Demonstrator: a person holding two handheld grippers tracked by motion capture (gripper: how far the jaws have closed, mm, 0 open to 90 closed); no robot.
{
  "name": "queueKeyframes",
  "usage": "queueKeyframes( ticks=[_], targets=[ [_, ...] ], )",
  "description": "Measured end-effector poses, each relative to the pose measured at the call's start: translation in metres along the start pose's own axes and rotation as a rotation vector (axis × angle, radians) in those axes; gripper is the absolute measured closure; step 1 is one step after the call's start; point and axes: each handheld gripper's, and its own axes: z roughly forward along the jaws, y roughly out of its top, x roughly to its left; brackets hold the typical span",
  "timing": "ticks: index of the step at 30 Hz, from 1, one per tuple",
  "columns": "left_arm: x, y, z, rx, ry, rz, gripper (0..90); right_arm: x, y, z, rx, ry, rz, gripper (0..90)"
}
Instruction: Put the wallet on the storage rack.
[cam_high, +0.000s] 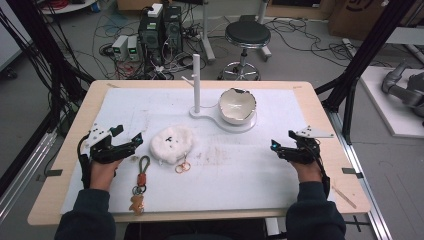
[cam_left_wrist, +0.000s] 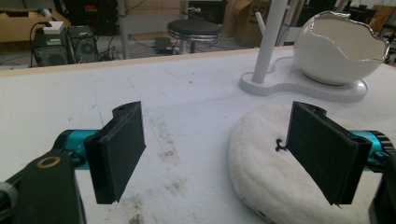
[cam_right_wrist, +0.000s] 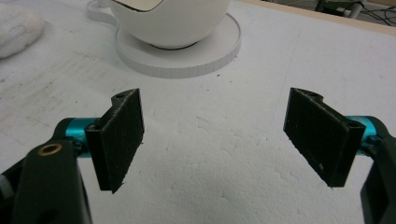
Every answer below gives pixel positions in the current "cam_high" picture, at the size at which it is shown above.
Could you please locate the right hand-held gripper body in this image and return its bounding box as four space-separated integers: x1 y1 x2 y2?
289 125 336 165

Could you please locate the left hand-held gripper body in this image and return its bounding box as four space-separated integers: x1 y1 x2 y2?
78 123 132 165

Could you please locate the person's right hand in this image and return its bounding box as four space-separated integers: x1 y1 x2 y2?
288 160 324 184

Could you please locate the person's left hand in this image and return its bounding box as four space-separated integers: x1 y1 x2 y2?
88 158 124 192

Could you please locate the wooden table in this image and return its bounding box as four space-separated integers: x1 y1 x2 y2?
26 78 372 227

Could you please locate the white table mat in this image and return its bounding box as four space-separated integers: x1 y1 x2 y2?
60 86 336 215

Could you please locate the thin wooden stick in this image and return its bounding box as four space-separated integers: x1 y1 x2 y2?
331 184 358 210

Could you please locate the white eggshell-shaped bowl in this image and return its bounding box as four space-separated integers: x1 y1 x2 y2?
217 87 258 126

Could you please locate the grey power supply unit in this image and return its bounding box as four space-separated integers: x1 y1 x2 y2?
126 35 141 62
111 34 130 62

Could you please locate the white stand with pole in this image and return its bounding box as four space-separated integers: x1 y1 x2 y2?
180 53 259 135

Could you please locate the white floor platform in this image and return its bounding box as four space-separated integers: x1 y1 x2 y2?
359 65 424 140

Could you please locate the black computer tower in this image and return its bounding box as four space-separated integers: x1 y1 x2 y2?
162 4 184 52
137 13 165 66

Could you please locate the grey metal stand leg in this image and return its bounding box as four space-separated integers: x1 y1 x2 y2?
199 0 217 65
255 0 272 62

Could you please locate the black round stool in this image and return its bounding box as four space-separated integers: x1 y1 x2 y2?
217 20 272 81

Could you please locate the white power strip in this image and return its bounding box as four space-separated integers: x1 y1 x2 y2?
147 2 164 19

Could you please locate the cardboard box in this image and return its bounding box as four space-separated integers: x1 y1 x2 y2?
327 0 388 42

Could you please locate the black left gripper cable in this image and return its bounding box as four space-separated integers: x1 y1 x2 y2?
76 132 93 190

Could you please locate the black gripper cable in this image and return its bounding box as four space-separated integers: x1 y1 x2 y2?
76 132 93 190
313 143 332 198

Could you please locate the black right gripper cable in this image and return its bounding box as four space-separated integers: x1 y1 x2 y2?
313 143 332 198

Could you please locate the bear keychain with green cord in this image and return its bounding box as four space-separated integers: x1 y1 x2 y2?
128 154 152 216

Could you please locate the white fluffy plush keychain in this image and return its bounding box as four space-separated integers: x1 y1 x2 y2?
148 125 195 175

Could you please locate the aluminium rail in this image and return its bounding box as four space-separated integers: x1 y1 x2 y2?
325 109 394 240
0 129 58 222

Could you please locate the black frame post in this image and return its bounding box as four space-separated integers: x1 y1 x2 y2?
314 0 418 145
5 0 96 135

